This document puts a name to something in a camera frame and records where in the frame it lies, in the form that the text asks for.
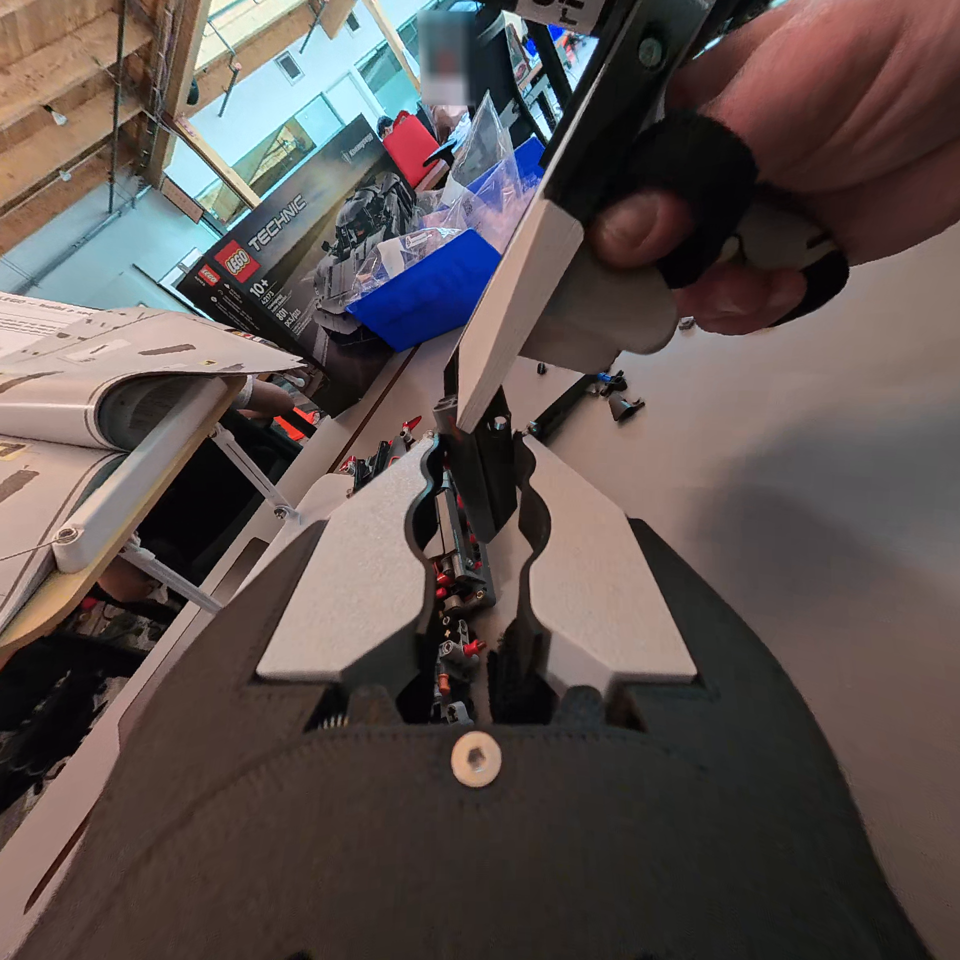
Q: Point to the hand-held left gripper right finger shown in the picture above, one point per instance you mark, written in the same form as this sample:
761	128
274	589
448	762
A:
607	592

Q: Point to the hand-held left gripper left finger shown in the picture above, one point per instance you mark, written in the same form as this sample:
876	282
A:
345	592

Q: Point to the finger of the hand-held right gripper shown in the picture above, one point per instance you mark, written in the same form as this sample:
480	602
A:
510	300

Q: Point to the lego car model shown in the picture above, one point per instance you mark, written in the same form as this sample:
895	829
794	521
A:
480	487

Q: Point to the long dark grey lego beam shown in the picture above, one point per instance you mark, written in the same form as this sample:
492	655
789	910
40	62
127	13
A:
562	405

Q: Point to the black lego connector blue pin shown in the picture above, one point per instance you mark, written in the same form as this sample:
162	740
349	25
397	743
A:
606	384

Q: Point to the dark grey lego fin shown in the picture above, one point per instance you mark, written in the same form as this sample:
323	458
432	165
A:
624	409

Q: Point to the black lego set box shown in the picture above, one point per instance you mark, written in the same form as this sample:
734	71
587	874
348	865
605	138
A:
277	247

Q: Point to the lego instruction booklet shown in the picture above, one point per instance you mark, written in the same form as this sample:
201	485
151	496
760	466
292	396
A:
150	345

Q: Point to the person's right hand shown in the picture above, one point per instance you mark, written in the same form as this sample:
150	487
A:
862	112

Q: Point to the blue plastic storage bin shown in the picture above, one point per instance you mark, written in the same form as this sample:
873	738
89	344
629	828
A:
427	300

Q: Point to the pile of clear plastic bags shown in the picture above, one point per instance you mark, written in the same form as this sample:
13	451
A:
480	150

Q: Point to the red chair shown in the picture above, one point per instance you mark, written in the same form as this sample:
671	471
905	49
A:
409	146

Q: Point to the white book stand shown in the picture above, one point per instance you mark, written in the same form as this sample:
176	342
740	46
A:
135	480

